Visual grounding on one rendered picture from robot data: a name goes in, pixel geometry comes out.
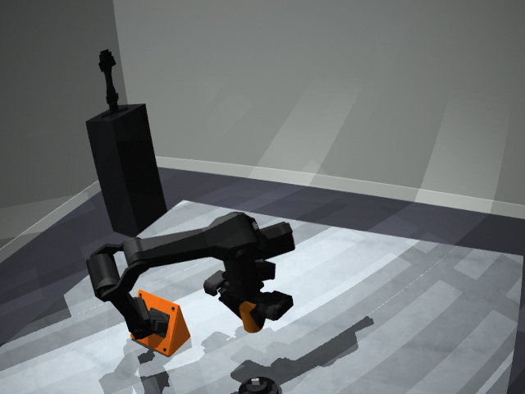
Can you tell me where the orange knob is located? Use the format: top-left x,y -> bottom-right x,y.
240,301 -> 263,333

